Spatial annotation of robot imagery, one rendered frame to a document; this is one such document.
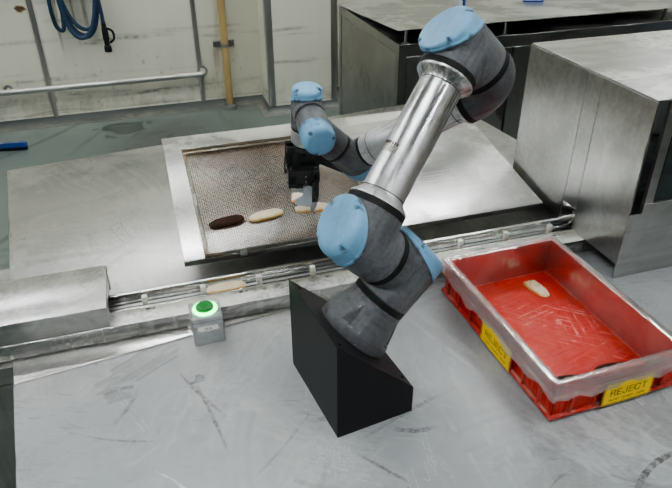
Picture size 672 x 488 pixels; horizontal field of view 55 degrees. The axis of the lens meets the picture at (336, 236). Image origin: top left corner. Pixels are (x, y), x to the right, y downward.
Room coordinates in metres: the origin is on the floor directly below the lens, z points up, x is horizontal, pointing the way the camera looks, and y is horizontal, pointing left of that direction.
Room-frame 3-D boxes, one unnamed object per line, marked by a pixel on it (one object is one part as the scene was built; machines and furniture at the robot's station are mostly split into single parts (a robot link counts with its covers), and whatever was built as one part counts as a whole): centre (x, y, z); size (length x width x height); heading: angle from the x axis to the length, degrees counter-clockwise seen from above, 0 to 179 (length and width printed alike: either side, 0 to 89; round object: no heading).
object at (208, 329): (1.17, 0.30, 0.84); 0.08 x 0.08 x 0.11; 17
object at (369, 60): (3.97, -1.08, 0.51); 1.93 x 1.05 x 1.02; 107
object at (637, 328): (1.16, -0.49, 0.87); 0.49 x 0.34 x 0.10; 19
